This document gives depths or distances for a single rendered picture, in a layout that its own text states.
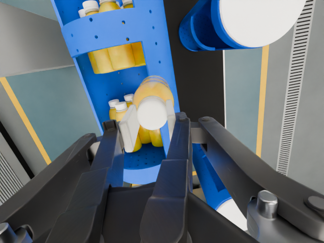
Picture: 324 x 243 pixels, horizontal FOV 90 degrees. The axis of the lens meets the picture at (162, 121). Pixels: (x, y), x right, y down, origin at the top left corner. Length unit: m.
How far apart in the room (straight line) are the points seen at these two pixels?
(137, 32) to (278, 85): 1.83
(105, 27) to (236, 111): 1.71
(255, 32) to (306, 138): 2.08
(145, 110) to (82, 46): 0.28
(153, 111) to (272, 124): 2.09
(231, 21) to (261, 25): 0.10
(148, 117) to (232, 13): 0.52
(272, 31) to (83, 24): 0.58
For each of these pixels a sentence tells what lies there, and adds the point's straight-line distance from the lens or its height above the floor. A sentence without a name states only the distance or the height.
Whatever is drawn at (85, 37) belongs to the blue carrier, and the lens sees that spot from 0.43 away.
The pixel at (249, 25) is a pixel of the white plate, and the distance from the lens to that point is 0.68.
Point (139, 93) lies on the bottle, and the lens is 0.23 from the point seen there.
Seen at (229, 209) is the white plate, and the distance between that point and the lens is 1.04.
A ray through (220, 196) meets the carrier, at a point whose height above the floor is 0.99.
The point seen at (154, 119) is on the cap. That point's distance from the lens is 0.20.
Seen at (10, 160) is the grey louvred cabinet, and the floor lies 0.17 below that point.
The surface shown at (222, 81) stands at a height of 0.15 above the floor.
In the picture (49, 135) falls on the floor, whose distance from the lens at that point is 2.16.
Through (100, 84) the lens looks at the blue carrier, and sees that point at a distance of 0.64.
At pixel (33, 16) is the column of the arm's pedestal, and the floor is 0.54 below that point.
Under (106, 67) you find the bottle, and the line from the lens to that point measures 0.52.
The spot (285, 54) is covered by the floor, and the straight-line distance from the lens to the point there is 2.07.
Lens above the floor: 1.63
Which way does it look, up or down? 67 degrees down
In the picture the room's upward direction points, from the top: 173 degrees clockwise
